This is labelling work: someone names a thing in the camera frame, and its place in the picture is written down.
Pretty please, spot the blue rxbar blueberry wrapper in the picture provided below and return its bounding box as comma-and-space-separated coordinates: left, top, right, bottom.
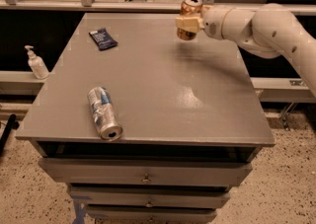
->
89, 28, 118, 51

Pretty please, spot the grey drawer cabinet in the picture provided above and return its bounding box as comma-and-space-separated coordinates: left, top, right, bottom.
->
14, 12, 276, 224

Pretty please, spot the black bar on floor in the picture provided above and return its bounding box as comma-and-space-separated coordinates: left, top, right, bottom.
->
0, 114, 20, 155

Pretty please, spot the bottom grey drawer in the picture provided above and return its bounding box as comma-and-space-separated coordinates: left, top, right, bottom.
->
86, 205, 216, 223

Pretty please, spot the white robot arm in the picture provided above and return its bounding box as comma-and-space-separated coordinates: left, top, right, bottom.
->
176, 4, 316, 95

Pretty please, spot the grey drawer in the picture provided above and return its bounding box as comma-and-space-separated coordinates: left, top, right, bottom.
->
68, 187, 230, 208
86, 205, 216, 223
39, 158, 252, 187

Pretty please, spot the orange soda can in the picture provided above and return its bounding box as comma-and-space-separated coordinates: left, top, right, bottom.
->
176, 0, 202, 40

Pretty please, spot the middle grey drawer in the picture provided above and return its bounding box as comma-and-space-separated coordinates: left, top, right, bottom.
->
68, 187, 230, 208

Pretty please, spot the top grey drawer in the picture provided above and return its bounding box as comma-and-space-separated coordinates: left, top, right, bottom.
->
39, 158, 252, 187

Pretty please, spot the white pump sanitizer bottle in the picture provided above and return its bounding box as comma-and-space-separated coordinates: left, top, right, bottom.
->
25, 45, 49, 79

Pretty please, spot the silver blue energy drink can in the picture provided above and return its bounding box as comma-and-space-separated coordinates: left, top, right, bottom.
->
88, 87, 122, 141

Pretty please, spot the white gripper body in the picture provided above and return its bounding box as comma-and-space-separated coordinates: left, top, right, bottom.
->
202, 5, 230, 39

